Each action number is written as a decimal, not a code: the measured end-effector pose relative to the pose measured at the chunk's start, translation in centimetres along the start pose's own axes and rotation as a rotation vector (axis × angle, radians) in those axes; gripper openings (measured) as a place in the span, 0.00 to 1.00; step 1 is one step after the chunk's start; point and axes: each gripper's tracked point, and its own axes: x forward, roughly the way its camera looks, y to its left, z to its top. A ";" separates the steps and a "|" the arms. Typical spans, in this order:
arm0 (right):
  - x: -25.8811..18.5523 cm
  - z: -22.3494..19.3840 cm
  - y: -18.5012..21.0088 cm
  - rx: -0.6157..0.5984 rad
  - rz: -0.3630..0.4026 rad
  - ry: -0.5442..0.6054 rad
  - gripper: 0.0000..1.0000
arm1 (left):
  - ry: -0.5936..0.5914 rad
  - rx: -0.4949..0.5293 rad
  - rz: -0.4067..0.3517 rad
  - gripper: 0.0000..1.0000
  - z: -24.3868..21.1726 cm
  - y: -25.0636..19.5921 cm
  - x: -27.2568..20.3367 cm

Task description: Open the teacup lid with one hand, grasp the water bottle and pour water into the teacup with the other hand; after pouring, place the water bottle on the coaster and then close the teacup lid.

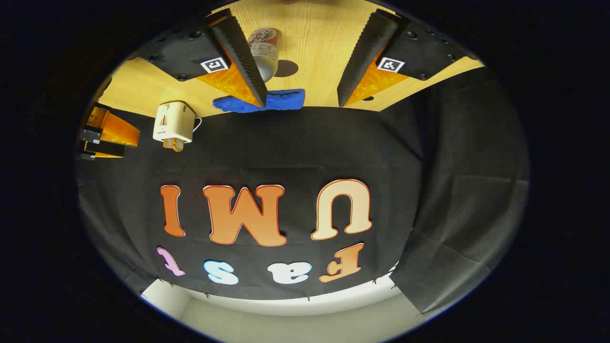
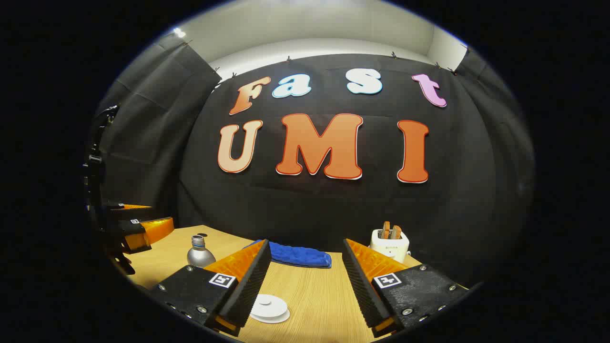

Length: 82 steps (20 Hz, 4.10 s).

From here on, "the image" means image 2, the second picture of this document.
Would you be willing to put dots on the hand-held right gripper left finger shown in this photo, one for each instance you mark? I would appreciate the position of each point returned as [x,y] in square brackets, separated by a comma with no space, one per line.
[252,281]

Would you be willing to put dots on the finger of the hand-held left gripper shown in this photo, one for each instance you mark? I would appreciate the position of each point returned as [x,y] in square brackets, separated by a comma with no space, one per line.
[133,214]
[131,231]

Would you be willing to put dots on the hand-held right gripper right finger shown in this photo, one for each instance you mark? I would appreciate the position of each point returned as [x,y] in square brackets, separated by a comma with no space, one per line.
[362,286]

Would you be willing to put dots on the white teacup lid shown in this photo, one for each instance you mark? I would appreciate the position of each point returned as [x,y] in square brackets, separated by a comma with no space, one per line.
[268,305]

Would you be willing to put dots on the silver water bottle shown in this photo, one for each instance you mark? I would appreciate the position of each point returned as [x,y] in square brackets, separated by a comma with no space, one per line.
[200,255]

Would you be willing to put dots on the cream toaster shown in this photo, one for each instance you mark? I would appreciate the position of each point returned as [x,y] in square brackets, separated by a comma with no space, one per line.
[391,247]

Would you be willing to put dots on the blue cloth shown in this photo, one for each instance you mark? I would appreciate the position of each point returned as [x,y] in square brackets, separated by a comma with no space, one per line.
[300,255]

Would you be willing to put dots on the toasted bread slice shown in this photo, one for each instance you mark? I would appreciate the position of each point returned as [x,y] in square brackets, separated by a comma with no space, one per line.
[385,230]
[396,232]

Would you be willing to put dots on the black backdrop cloth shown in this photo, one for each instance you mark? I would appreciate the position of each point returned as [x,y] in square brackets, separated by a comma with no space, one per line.
[310,209]

